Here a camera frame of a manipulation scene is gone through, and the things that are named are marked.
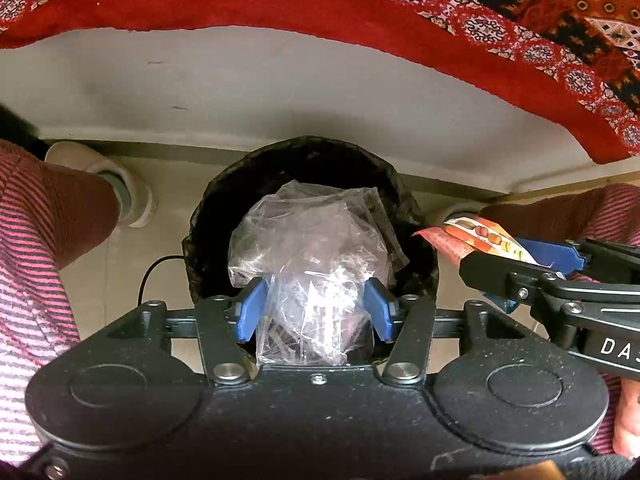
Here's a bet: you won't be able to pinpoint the clear plastic bag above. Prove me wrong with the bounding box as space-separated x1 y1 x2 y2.
228 181 406 366

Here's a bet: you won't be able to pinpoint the orange snack wrapper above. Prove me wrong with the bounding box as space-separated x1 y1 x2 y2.
414 216 537 266

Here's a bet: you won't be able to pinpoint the person right hand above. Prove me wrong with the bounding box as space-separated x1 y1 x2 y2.
613 378 640 458

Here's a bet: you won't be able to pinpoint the white slipper left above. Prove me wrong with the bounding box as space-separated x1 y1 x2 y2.
44 141 157 229

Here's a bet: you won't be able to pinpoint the black trash bin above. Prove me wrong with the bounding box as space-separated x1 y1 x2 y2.
182 136 439 302

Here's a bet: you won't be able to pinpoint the left leg striped pants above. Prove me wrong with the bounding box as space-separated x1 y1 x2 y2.
1 142 119 465

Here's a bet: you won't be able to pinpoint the red patterned tablecloth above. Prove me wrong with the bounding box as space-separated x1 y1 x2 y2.
1 0 639 164

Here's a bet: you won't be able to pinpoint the black cable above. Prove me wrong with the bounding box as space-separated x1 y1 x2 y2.
136 253 188 307

